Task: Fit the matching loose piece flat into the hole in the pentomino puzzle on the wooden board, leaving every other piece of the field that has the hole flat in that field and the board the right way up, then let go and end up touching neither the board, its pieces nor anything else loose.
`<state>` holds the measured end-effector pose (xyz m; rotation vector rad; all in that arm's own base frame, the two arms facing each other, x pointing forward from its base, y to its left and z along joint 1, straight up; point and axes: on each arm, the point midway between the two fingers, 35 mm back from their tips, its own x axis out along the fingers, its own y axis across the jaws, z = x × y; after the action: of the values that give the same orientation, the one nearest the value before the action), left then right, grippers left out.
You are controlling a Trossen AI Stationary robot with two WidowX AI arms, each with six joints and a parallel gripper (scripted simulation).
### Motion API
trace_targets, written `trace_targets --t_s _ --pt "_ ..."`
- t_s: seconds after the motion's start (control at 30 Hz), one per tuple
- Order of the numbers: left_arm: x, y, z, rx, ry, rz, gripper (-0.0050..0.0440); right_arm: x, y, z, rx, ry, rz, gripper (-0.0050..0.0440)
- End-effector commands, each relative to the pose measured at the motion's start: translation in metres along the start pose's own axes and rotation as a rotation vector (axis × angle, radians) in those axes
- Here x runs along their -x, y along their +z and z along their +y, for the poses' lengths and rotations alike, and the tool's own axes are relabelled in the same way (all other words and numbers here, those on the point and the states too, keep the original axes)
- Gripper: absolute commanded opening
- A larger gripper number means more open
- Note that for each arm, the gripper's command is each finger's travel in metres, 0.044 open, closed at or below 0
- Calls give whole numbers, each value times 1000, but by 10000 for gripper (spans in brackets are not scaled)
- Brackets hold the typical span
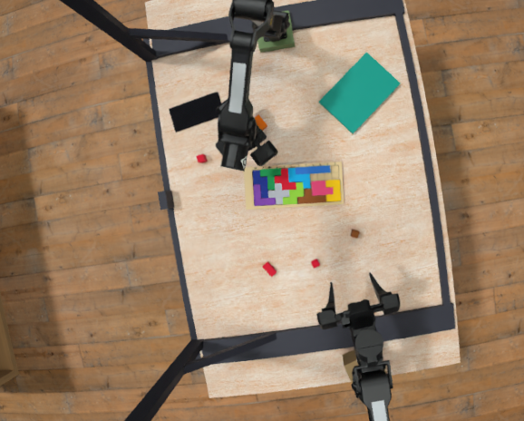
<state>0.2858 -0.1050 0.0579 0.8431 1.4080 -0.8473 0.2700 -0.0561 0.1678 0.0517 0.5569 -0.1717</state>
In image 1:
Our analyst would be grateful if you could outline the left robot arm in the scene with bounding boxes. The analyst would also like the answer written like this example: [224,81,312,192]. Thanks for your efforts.
[215,0,290,171]

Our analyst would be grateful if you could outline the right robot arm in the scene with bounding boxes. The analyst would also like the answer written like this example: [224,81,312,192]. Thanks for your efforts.
[340,299,393,421]

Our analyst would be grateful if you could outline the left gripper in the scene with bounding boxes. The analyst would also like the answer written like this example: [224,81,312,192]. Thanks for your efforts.
[217,99,278,166]

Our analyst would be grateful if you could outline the purple puzzle piece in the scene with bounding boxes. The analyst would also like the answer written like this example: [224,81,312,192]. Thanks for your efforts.
[253,184,276,206]

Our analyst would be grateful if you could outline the orange puzzle piece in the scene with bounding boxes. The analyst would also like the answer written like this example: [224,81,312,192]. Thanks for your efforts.
[255,115,267,131]

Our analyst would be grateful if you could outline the grey cross-shaped puzzle piece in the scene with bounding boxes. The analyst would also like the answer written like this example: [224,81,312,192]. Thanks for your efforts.
[268,183,290,204]

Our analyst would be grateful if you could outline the wooden puzzle board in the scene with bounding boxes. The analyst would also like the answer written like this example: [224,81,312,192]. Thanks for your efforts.
[244,162,344,210]

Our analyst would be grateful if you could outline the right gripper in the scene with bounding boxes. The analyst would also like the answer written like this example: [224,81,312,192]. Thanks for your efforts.
[316,272,401,343]

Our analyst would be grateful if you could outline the teal flat rectangular slab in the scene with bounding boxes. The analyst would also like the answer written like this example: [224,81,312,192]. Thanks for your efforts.
[319,52,400,134]

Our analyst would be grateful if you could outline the yellow puzzle piece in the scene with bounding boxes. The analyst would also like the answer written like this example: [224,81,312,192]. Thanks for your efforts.
[325,180,341,201]

